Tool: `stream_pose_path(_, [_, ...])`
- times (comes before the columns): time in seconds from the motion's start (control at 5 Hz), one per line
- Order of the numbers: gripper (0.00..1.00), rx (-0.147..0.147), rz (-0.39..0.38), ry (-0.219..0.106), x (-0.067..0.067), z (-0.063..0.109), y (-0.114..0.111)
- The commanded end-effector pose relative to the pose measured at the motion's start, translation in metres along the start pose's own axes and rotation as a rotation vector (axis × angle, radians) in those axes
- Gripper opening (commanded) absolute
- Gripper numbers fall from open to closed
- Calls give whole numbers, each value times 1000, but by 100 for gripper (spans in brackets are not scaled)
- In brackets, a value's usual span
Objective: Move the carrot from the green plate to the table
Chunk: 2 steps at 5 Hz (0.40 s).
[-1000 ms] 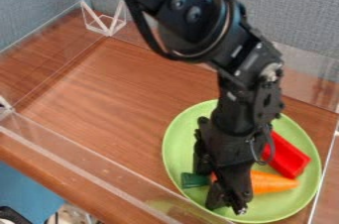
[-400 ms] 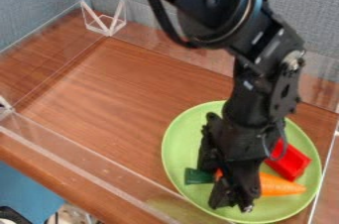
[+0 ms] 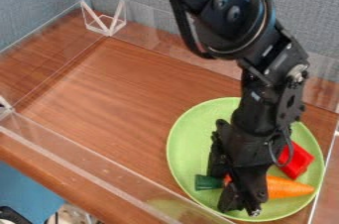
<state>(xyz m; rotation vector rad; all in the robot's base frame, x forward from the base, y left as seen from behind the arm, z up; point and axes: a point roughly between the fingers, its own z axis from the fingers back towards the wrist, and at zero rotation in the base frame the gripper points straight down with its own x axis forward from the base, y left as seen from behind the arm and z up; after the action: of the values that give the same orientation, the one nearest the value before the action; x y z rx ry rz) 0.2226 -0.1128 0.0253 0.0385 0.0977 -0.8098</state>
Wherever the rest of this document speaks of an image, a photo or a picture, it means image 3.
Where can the green plate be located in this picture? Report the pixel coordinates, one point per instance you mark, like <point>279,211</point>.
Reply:
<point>189,146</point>

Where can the clear acrylic corner bracket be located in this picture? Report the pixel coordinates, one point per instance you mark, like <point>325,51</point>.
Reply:
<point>103,24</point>

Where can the clear acrylic enclosure wall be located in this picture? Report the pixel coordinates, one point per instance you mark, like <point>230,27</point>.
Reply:
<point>89,104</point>

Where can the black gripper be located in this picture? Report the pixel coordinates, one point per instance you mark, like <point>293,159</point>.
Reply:
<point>242,155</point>

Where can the red plastic block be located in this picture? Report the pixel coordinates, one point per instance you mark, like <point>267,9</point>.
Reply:
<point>295,165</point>

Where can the orange toy carrot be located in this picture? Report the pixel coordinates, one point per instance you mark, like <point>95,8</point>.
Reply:
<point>279,187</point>

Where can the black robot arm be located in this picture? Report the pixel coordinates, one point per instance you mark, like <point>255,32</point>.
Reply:
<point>239,29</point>

